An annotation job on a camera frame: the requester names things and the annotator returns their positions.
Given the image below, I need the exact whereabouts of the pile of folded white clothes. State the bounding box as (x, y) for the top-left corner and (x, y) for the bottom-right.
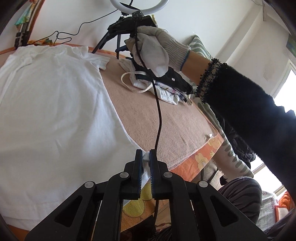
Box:
(119, 57), (192, 106)

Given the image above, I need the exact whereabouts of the colourful painted cloth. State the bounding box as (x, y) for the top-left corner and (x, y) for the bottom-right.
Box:
(13, 0), (36, 26)

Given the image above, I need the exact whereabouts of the white t-shirt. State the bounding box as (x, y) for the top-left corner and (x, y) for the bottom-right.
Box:
(0, 44), (151, 225)

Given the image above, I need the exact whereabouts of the person's striped trouser leg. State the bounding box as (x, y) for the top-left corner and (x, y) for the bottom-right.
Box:
(217, 177), (263, 226)

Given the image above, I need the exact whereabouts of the orange patterned cushion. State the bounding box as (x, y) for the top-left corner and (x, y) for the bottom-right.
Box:
(275, 191), (296, 222)

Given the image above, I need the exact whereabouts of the small black tripod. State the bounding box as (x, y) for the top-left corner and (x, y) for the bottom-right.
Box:
(92, 11), (134, 59)

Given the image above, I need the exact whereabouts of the thin black light cable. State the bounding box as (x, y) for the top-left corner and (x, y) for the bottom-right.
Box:
(47, 9), (124, 47)

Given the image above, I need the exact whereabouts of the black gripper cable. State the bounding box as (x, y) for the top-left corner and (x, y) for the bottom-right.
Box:
(134, 13), (162, 241)

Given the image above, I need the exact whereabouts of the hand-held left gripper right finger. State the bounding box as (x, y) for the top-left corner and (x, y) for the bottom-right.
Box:
(149, 149), (267, 241)

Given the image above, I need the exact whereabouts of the bundle of folded tripod legs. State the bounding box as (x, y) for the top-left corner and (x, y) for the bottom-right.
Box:
(14, 7), (39, 49)

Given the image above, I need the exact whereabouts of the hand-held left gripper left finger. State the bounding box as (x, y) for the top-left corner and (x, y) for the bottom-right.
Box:
(24, 149), (145, 241)

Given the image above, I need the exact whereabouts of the window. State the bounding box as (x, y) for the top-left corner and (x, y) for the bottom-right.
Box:
(252, 59), (296, 195)

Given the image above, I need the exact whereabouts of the black padded jacket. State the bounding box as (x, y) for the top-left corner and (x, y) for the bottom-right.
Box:
(221, 119), (256, 168)

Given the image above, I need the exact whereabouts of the wall poster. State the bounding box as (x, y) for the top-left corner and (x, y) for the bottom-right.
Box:
(286, 35), (296, 51)

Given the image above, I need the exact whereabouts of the person's right hand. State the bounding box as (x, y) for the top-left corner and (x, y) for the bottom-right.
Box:
(124, 25), (191, 77)

